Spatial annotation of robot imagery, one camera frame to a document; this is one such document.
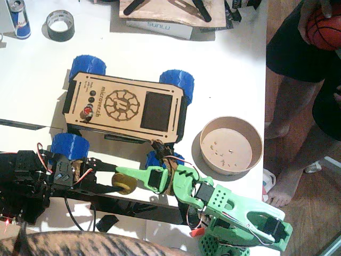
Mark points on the person hand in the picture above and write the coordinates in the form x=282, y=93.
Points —
x=303, y=16

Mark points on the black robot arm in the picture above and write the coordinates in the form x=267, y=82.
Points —
x=24, y=181

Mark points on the white plastic bag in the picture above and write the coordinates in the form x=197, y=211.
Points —
x=268, y=184

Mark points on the orange basketball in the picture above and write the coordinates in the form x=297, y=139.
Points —
x=326, y=32

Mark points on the wooden top rover body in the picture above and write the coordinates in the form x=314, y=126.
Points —
x=122, y=106

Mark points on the blue treaded rover wheel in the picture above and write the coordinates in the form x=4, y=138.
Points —
x=152, y=160
x=70, y=146
x=178, y=82
x=88, y=65

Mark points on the blue silver drink can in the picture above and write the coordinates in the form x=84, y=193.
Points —
x=19, y=21

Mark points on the brown paper bowl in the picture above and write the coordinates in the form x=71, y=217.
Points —
x=226, y=149

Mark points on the black tripod leg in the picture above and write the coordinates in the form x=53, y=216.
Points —
x=133, y=7
x=202, y=12

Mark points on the black flat strip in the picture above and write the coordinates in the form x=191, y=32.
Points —
x=21, y=124

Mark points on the small black plastic piece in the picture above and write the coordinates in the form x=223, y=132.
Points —
x=108, y=222

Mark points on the striped brown fabric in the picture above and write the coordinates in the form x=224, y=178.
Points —
x=80, y=244

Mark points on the person standing in shorts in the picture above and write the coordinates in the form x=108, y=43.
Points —
x=290, y=58

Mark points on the white SUNLU box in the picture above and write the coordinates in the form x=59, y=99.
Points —
x=160, y=28

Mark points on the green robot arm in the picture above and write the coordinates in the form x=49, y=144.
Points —
x=239, y=210

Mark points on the white shoe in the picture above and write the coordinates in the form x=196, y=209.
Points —
x=314, y=167

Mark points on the black tape roll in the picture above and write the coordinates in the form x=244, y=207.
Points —
x=60, y=29

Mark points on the wooden board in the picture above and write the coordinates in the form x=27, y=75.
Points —
x=165, y=14

